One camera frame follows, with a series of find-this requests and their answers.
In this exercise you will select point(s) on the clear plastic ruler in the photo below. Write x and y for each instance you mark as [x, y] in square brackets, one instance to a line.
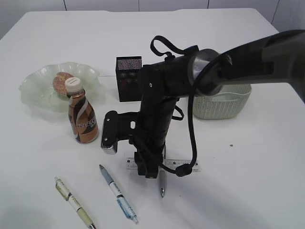
[170, 163]

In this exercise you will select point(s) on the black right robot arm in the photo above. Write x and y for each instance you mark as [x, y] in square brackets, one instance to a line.
[279, 58]

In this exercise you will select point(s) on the pale green woven basket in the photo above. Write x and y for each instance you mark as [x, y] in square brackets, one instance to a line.
[227, 104]

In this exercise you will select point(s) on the beige grip clear pen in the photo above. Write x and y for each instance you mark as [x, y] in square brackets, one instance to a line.
[69, 197]

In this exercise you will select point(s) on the pale green glass plate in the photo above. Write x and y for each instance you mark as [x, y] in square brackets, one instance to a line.
[37, 89]

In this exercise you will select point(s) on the sugared bread bun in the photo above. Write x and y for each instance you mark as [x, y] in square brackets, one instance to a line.
[59, 82]

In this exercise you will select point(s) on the blue grip white pen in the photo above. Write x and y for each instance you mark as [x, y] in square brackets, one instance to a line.
[121, 200]

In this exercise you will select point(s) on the brown coffee drink bottle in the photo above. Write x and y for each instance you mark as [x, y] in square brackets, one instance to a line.
[80, 113]

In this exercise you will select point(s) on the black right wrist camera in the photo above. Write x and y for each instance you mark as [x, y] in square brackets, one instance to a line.
[117, 127]

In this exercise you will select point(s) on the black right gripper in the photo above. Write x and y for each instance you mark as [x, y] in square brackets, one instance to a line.
[149, 148]

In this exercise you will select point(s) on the black mesh pen holder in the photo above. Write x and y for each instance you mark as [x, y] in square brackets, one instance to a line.
[126, 76]

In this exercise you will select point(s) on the silver grey grip pen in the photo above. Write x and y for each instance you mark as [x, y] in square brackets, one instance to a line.
[162, 182]

